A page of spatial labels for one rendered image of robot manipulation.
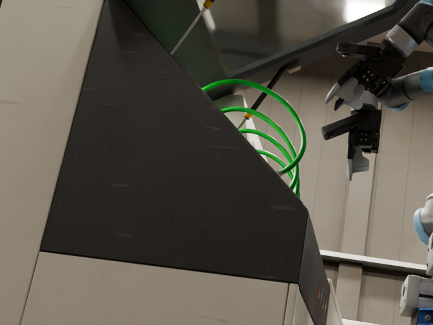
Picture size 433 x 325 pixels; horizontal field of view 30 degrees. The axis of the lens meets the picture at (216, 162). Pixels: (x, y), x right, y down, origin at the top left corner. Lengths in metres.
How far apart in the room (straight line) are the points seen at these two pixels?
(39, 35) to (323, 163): 9.39
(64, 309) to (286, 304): 0.48
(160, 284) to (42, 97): 0.56
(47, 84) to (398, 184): 9.50
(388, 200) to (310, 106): 1.76
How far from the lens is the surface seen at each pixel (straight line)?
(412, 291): 2.29
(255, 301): 1.68
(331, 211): 11.06
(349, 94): 2.00
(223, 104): 2.64
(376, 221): 11.07
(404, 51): 2.02
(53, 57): 2.04
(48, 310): 1.80
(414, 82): 2.33
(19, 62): 2.07
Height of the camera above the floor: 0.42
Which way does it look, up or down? 20 degrees up
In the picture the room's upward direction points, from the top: 11 degrees clockwise
